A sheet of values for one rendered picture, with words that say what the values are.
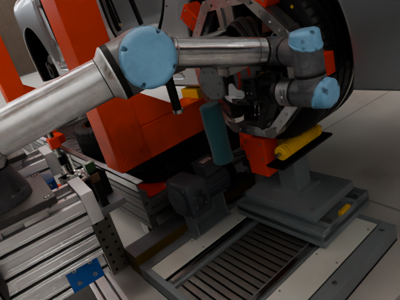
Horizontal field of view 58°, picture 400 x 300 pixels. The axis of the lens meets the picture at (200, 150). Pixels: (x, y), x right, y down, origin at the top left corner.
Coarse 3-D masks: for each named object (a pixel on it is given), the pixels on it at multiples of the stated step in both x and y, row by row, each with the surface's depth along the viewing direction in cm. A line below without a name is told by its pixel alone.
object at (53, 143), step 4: (52, 132) 280; (56, 132) 278; (56, 136) 260; (60, 136) 264; (64, 136) 268; (48, 140) 257; (52, 140) 258; (56, 140) 260; (60, 140) 264; (64, 140) 267; (48, 144) 260; (52, 144) 258; (56, 144) 260; (60, 144) 262; (52, 148) 259; (56, 148) 261; (60, 184) 290
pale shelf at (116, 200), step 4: (112, 192) 163; (116, 192) 162; (108, 196) 160; (112, 196) 159; (116, 196) 158; (120, 196) 157; (108, 200) 157; (112, 200) 156; (116, 200) 155; (120, 200) 155; (124, 200) 156; (100, 204) 156; (112, 204) 153; (116, 204) 154; (120, 204) 155; (100, 208) 152; (104, 208) 151; (108, 208) 152; (112, 208) 153; (116, 208) 154; (104, 212) 151; (108, 212) 152
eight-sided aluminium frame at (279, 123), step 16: (208, 0) 132; (224, 0) 127; (240, 0) 121; (208, 16) 138; (272, 16) 114; (288, 16) 116; (208, 32) 147; (288, 32) 112; (224, 112) 155; (288, 112) 127; (240, 128) 152; (256, 128) 143; (272, 128) 136
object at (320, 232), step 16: (352, 192) 168; (240, 208) 182; (256, 208) 172; (272, 208) 171; (336, 208) 160; (352, 208) 156; (272, 224) 167; (288, 224) 158; (304, 224) 156; (320, 224) 150; (336, 224) 150; (320, 240) 147
